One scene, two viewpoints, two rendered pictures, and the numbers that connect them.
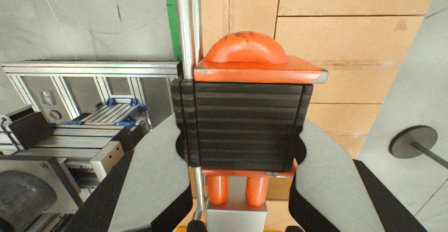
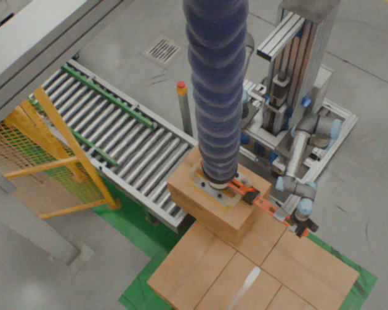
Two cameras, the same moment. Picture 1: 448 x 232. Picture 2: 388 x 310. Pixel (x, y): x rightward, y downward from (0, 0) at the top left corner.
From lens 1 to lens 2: 2.52 m
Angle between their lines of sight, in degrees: 18
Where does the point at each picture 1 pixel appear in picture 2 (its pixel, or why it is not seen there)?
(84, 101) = not seen: hidden behind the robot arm
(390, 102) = not seen: outside the picture
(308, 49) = (255, 290)
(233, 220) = (282, 216)
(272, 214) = (239, 214)
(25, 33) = (368, 140)
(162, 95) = (273, 190)
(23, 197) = not seen: hidden behind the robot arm
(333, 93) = (217, 291)
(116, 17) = (339, 204)
